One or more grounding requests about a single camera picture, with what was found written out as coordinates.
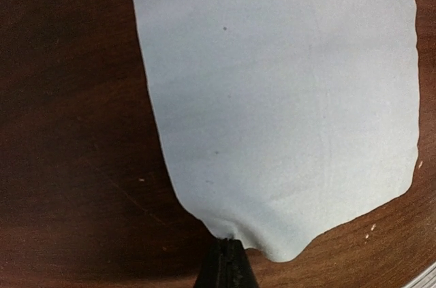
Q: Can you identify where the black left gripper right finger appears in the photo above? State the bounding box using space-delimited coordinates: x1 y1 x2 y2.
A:
223 240 260 288

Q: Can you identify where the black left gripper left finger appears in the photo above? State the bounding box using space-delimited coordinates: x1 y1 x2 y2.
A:
193 239 225 288

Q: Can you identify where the light blue cloth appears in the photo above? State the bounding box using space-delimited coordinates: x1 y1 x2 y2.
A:
134 0 420 262

